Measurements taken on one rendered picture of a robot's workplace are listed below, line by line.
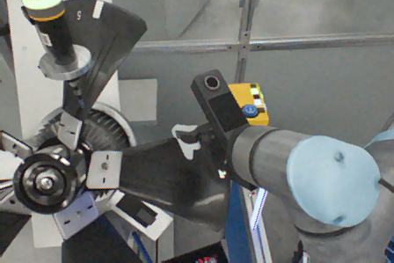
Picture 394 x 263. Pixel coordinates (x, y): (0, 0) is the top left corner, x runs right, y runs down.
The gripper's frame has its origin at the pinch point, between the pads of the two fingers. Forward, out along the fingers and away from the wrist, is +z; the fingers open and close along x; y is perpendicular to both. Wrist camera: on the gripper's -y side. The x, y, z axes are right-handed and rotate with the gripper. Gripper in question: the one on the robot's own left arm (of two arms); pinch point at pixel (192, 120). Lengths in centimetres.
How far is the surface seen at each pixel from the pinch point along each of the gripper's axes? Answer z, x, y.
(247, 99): 27.4, 28.8, 6.7
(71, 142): 11.8, -21.1, -1.7
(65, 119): 16.3, -20.7, -5.9
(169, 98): 87, 24, 7
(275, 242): 81, 56, 100
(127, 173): 8.9, -13.4, 7.7
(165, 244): 96, 2, 80
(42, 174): 10.0, -27.7, 2.0
